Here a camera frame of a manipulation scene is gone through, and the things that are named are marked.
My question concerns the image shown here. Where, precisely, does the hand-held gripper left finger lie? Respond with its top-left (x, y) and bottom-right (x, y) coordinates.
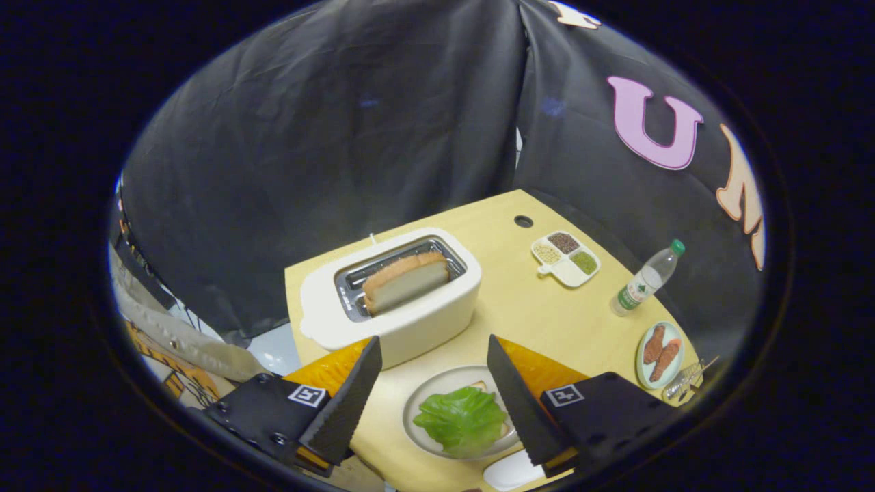
top-left (204, 335), bottom-right (383, 478)

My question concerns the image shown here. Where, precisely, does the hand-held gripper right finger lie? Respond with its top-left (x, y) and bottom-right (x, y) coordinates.
top-left (487, 334), bottom-right (681, 478)

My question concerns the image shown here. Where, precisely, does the green lettuce leaf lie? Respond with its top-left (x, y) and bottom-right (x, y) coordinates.
top-left (412, 386), bottom-right (509, 459)

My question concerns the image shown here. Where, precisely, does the plain bread slice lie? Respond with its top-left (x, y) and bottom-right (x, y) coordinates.
top-left (362, 251), bottom-right (452, 316)

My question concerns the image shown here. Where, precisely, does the bread slice with ham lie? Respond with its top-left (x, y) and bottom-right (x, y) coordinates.
top-left (470, 380), bottom-right (515, 439)

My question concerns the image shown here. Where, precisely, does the white rounded square plate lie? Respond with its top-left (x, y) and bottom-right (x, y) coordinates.
top-left (483, 448), bottom-right (548, 491)

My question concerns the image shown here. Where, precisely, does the round white plate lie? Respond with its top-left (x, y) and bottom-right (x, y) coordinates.
top-left (403, 365), bottom-right (524, 460)

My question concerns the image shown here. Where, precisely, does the white toaster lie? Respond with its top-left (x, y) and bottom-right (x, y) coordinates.
top-left (299, 227), bottom-right (483, 370)

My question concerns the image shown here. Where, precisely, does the light blue oval plate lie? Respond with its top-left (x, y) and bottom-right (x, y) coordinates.
top-left (636, 321), bottom-right (686, 391)

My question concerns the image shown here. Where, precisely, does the white divided condiment tray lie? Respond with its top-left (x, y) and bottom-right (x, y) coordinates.
top-left (531, 230), bottom-right (602, 288)

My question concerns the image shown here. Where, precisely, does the brown meat piece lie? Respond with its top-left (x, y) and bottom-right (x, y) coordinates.
top-left (651, 338), bottom-right (682, 383)
top-left (643, 325), bottom-right (666, 365)

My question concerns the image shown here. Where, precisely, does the beige cloth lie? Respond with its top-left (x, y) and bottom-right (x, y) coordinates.
top-left (109, 246), bottom-right (274, 383)

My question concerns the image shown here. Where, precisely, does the orange patterned cloth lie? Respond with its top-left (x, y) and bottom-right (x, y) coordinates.
top-left (126, 321), bottom-right (219, 409)

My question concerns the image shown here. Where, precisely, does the clear stick holder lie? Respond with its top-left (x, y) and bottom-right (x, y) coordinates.
top-left (661, 355), bottom-right (720, 402)

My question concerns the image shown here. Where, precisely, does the clear water bottle green cap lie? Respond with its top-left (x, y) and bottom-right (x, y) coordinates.
top-left (610, 239), bottom-right (686, 318)

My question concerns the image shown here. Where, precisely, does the black backdrop cloth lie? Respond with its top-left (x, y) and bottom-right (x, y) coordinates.
top-left (120, 0), bottom-right (766, 356)

